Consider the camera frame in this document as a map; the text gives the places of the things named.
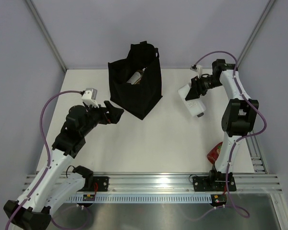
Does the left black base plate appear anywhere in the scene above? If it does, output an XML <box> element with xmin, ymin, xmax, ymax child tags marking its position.
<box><xmin>85</xmin><ymin>176</ymin><xmax>109</xmax><ymax>192</ymax></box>

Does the white frosted bottle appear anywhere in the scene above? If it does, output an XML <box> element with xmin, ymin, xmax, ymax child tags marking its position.
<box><xmin>178</xmin><ymin>83</ymin><xmax>206</xmax><ymax>117</ymax></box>

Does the aluminium mounting rail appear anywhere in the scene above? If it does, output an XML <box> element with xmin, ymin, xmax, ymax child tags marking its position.
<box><xmin>21</xmin><ymin>173</ymin><xmax>283</xmax><ymax>194</ymax></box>

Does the white slotted cable duct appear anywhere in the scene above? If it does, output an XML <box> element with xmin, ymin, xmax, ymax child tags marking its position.
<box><xmin>66</xmin><ymin>194</ymin><xmax>212</xmax><ymax>204</ymax></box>

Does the purple cable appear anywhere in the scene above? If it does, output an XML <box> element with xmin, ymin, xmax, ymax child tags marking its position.
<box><xmin>5</xmin><ymin>90</ymin><xmax>92</xmax><ymax>230</ymax></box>
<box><xmin>182</xmin><ymin>50</ymin><xmax>267</xmax><ymax>220</ymax></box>

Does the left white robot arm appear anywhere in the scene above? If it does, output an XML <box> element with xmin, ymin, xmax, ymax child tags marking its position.
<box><xmin>3</xmin><ymin>101</ymin><xmax>124</xmax><ymax>230</ymax></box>

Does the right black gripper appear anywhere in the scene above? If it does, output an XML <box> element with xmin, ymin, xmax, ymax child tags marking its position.
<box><xmin>185</xmin><ymin>75</ymin><xmax>222</xmax><ymax>101</ymax></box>

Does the red dish soap bottle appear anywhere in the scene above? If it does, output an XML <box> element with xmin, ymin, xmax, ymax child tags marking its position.
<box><xmin>206</xmin><ymin>142</ymin><xmax>223</xmax><ymax>164</ymax></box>

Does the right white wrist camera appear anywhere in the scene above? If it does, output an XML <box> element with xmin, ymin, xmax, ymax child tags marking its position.
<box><xmin>190</xmin><ymin>64</ymin><xmax>203</xmax><ymax>79</ymax></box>

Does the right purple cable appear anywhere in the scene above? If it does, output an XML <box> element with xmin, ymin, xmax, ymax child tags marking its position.
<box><xmin>182</xmin><ymin>50</ymin><xmax>267</xmax><ymax>220</ymax></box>

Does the amber soap bottle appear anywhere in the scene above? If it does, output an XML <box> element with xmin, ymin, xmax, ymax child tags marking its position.
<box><xmin>127</xmin><ymin>69</ymin><xmax>145</xmax><ymax>85</ymax></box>

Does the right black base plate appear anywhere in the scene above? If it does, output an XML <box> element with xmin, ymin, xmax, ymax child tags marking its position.
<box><xmin>192</xmin><ymin>176</ymin><xmax>237</xmax><ymax>192</ymax></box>

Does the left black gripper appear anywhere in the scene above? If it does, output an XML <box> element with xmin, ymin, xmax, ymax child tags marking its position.
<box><xmin>80</xmin><ymin>101</ymin><xmax>123</xmax><ymax>137</ymax></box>

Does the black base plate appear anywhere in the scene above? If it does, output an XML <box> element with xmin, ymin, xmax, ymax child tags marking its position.
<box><xmin>85</xmin><ymin>176</ymin><xmax>109</xmax><ymax>192</ymax></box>
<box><xmin>192</xmin><ymin>176</ymin><xmax>237</xmax><ymax>192</ymax></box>

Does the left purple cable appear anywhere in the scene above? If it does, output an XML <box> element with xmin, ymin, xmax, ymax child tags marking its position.
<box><xmin>5</xmin><ymin>90</ymin><xmax>92</xmax><ymax>230</ymax></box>

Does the black canvas bag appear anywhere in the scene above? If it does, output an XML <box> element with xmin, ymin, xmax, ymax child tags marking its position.
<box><xmin>108</xmin><ymin>41</ymin><xmax>162</xmax><ymax>120</ymax></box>

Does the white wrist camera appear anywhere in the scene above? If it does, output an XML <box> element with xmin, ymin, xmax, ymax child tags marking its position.
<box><xmin>82</xmin><ymin>88</ymin><xmax>99</xmax><ymax>108</ymax></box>
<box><xmin>190</xmin><ymin>64</ymin><xmax>203</xmax><ymax>79</ymax></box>

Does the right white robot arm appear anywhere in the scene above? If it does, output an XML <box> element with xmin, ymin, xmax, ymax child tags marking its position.
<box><xmin>179</xmin><ymin>59</ymin><xmax>259</xmax><ymax>192</ymax></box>

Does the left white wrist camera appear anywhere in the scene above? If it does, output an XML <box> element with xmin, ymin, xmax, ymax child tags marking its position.
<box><xmin>82</xmin><ymin>88</ymin><xmax>99</xmax><ymax>108</ymax></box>

